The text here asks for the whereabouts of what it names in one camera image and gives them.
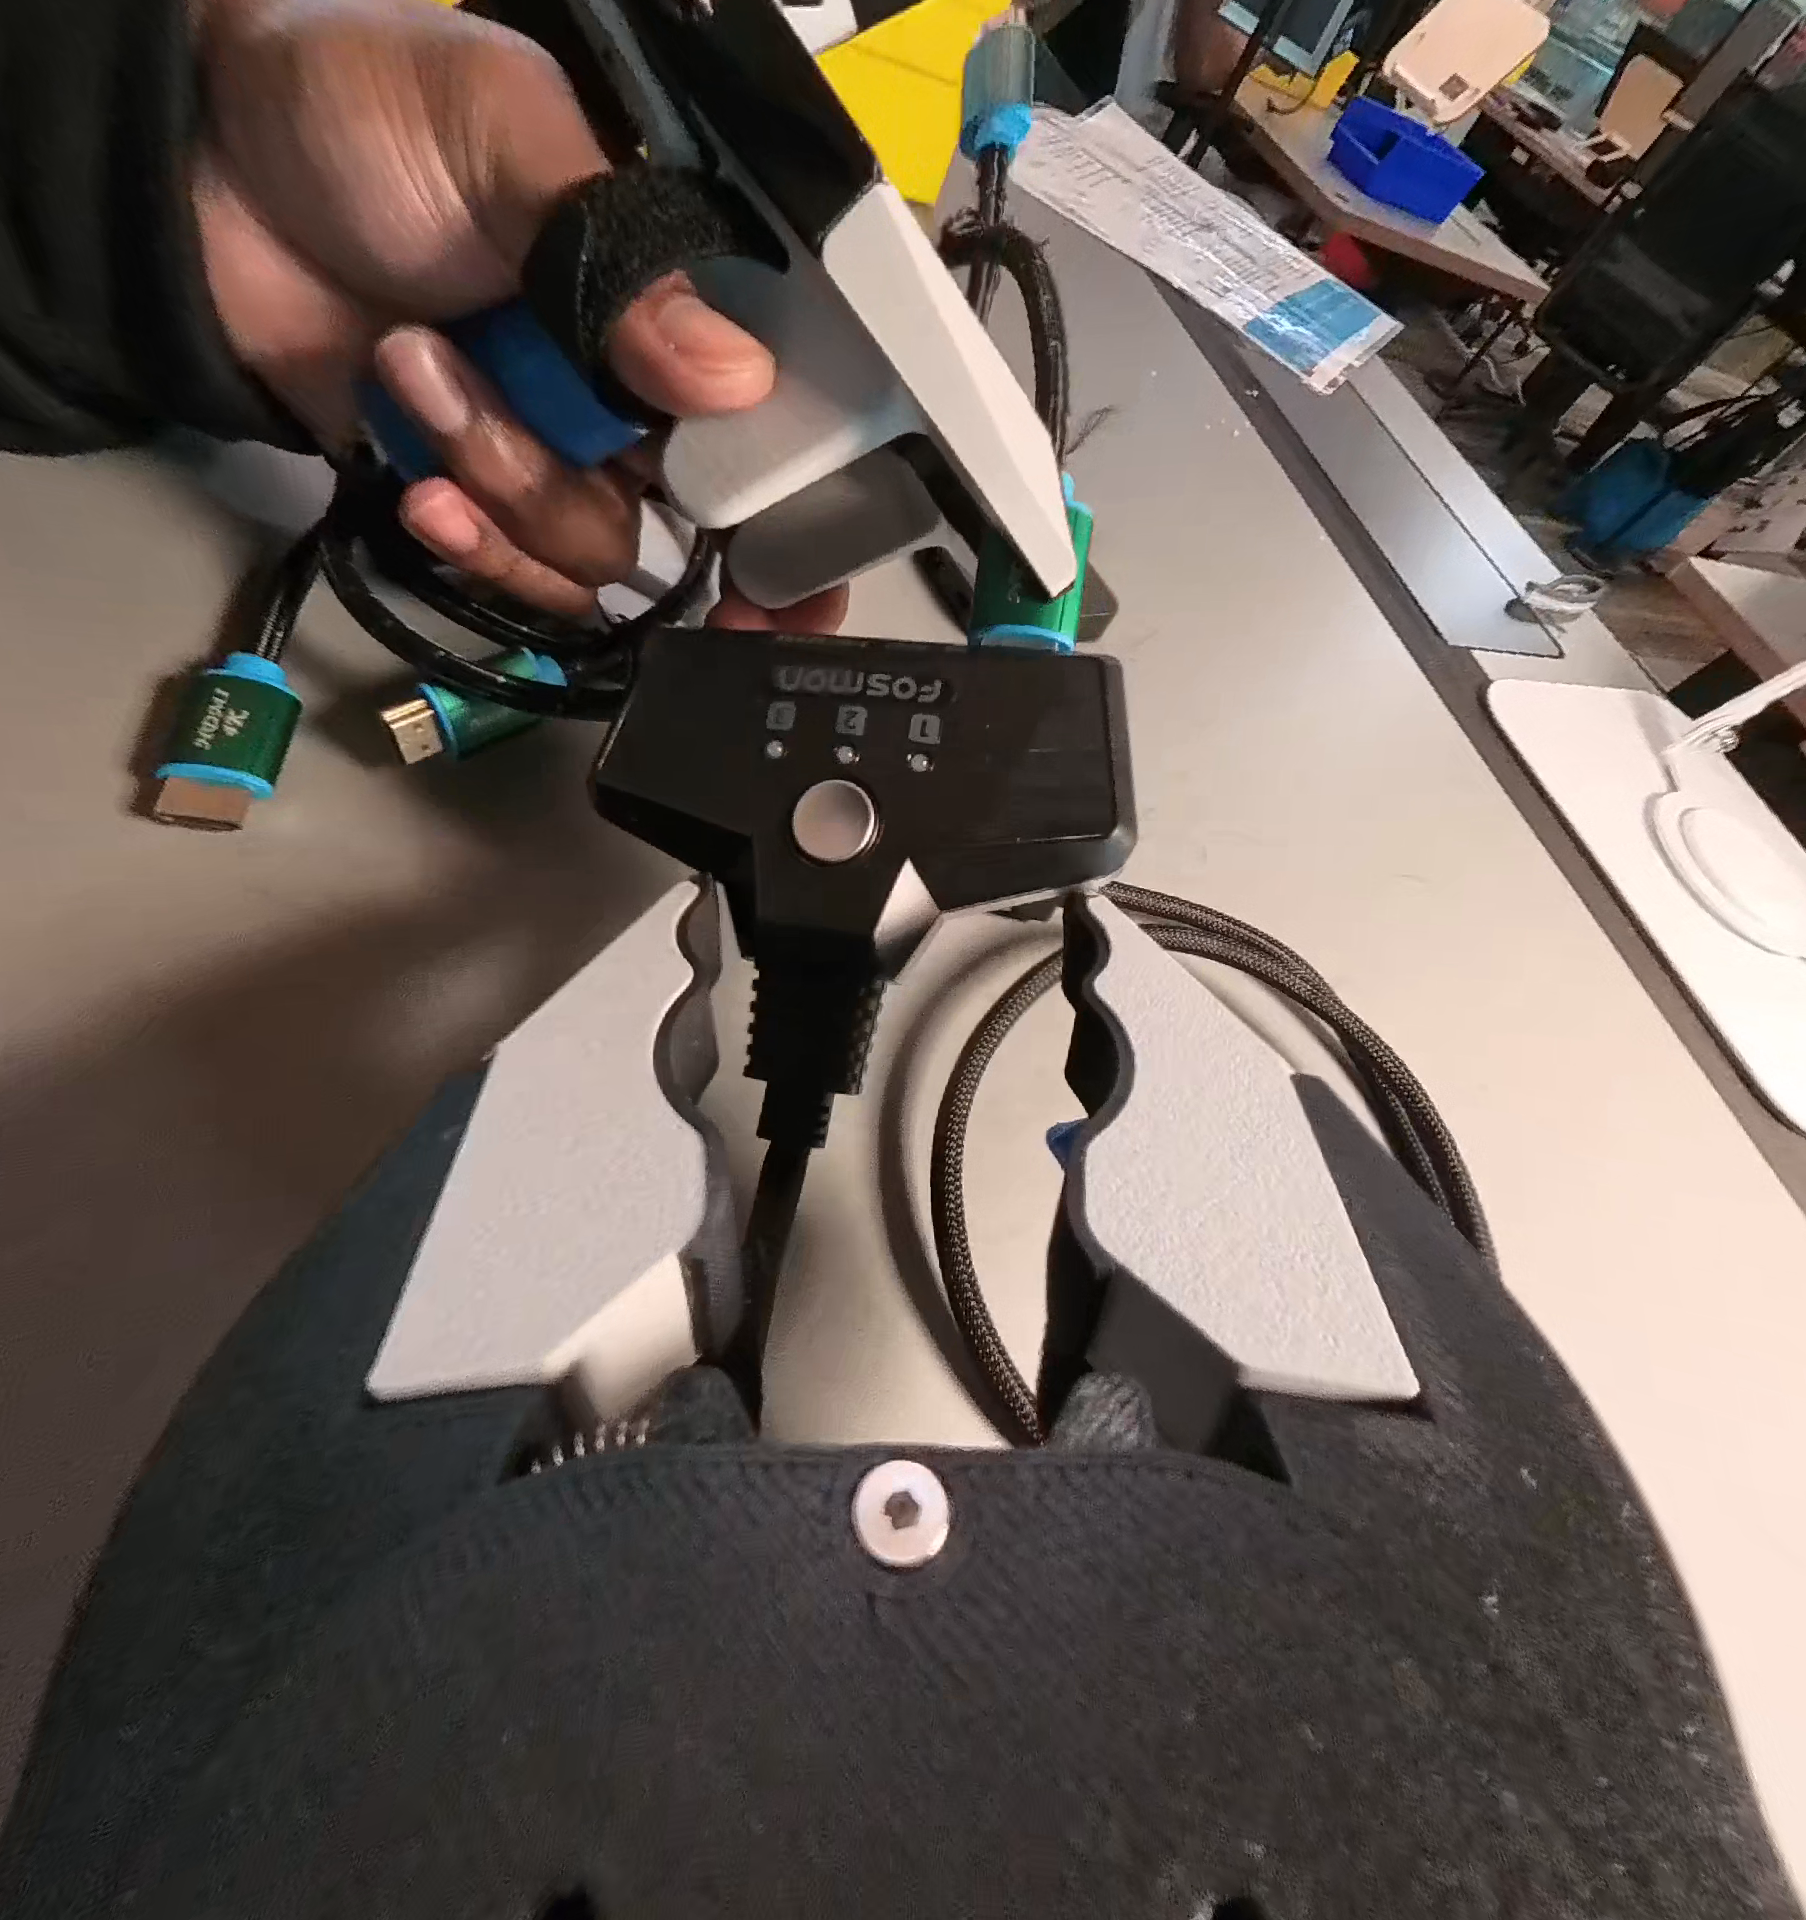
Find blue trash bin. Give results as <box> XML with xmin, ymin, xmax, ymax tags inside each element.
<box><xmin>1570</xmin><ymin>441</ymin><xmax>1718</xmax><ymax>560</ymax></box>

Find yellow plastic bin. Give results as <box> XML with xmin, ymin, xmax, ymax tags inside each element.
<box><xmin>814</xmin><ymin>0</ymin><xmax>1018</xmax><ymax>203</ymax></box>

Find black office chair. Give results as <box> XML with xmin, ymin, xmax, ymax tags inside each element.
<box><xmin>1502</xmin><ymin>75</ymin><xmax>1806</xmax><ymax>470</ymax></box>

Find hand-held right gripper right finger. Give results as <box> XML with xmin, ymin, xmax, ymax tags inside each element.
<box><xmin>1043</xmin><ymin>893</ymin><xmax>1425</xmax><ymax>1451</ymax></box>

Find black braided switch cable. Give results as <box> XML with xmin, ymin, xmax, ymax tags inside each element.
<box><xmin>731</xmin><ymin>881</ymin><xmax>1495</xmax><ymax>1450</ymax></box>

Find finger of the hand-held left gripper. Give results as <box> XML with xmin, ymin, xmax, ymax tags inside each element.
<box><xmin>726</xmin><ymin>446</ymin><xmax>945</xmax><ymax>612</ymax></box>
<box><xmin>659</xmin><ymin>176</ymin><xmax>1081</xmax><ymax>605</ymax></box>

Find clear plastic bag blue label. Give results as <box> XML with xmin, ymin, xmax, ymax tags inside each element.
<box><xmin>1011</xmin><ymin>98</ymin><xmax>1405</xmax><ymax>394</ymax></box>

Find person's left hand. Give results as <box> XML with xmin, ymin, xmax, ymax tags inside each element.
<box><xmin>187</xmin><ymin>0</ymin><xmax>856</xmax><ymax>639</ymax></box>

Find black usb hub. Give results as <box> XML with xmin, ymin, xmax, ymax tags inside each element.
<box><xmin>915</xmin><ymin>543</ymin><xmax>1121</xmax><ymax>639</ymax></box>

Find black hdmi switch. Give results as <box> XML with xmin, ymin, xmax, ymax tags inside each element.
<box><xmin>589</xmin><ymin>626</ymin><xmax>1141</xmax><ymax>991</ymax></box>

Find white stand clear legs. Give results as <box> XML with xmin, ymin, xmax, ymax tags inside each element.
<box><xmin>1488</xmin><ymin>630</ymin><xmax>1806</xmax><ymax>1147</ymax></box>

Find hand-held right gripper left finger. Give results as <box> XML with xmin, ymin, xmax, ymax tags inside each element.
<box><xmin>367</xmin><ymin>879</ymin><xmax>766</xmax><ymax>1428</ymax></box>

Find braided hdmi cable green plugs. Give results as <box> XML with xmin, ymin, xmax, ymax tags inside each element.
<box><xmin>150</xmin><ymin>449</ymin><xmax>723</xmax><ymax>833</ymax></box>

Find dark grey desk panel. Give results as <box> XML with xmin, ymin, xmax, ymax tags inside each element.
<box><xmin>1143</xmin><ymin>285</ymin><xmax>1574</xmax><ymax>661</ymax></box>

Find small blue plastic bin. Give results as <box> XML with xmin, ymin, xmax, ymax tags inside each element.
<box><xmin>1326</xmin><ymin>98</ymin><xmax>1488</xmax><ymax>227</ymax></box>

